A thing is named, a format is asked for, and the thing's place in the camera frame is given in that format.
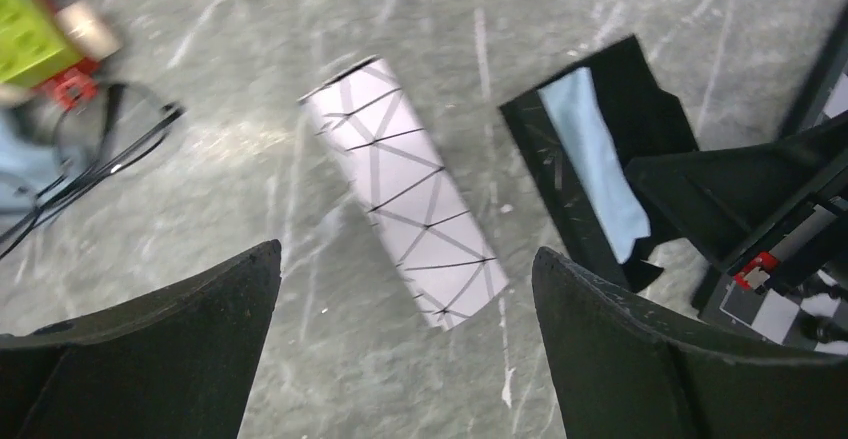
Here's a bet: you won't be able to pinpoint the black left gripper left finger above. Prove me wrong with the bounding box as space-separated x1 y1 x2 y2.
1 240 281 438

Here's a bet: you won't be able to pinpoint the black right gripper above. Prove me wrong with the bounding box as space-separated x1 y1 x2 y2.
625 114 847 294

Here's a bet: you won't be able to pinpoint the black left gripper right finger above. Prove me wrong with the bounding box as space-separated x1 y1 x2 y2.
531 247 847 438

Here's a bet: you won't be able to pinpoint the black glasses case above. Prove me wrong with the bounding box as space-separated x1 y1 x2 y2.
499 36 698 292

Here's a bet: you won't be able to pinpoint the thin black framed glasses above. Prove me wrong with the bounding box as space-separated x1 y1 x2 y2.
1 81 186 257

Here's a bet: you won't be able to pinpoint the light blue cleaning cloth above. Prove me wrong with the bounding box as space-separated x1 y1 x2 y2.
1 109 62 216

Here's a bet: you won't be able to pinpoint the black white chessboard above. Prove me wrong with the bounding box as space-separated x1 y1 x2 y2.
692 1 848 356

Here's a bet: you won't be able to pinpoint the black chess piece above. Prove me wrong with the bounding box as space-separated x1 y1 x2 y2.
799 315 847 344

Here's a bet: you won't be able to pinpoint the white geometric glasses case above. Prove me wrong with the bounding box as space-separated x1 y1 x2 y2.
299 56 508 330

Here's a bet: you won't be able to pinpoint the colourful toy brick car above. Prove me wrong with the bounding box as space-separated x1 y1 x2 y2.
1 0 122 111

